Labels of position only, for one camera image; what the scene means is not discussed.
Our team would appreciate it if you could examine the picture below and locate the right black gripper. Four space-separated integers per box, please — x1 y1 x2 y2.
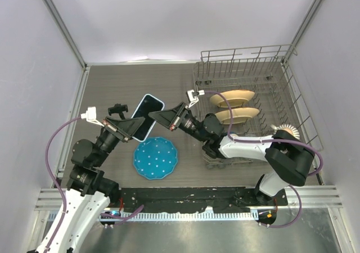
149 102 208 143

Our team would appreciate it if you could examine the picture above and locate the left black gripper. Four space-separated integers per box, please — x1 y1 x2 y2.
93 115 145 166

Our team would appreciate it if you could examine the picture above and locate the phone with light blue case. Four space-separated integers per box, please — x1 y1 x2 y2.
132 94 165 142

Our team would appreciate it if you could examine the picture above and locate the black phone stand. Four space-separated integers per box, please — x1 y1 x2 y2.
107 103 128 120

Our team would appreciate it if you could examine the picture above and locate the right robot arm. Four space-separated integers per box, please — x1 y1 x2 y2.
149 103 314 205

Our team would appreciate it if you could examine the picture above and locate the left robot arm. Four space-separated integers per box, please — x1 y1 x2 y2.
35 116 144 252

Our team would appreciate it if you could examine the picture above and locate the blue polka dot plate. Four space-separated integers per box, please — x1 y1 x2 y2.
133 137 178 180

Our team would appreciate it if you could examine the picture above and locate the beige plate rear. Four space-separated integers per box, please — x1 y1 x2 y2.
210 89 255 108

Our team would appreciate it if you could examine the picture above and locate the beige plate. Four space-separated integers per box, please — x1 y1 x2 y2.
210 89 255 108
215 107 260 125

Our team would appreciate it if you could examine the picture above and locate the beige plate front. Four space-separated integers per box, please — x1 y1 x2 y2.
215 107 260 125

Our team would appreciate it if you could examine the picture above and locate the white ribbed cup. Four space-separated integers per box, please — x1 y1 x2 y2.
271 124 300 139

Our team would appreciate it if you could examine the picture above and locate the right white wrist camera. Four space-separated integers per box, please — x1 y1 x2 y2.
186 89 205 108

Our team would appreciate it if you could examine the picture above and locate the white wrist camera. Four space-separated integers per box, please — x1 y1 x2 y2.
80 106 104 127
186 89 205 108

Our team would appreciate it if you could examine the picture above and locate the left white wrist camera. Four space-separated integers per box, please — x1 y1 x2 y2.
80 106 104 127

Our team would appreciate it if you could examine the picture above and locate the metal wire dish rack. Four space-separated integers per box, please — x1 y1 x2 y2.
193 44 323 151

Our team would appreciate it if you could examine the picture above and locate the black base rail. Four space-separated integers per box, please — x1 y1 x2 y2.
111 187 288 214

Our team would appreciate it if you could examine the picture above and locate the white cable duct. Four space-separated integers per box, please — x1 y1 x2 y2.
49 211 259 222

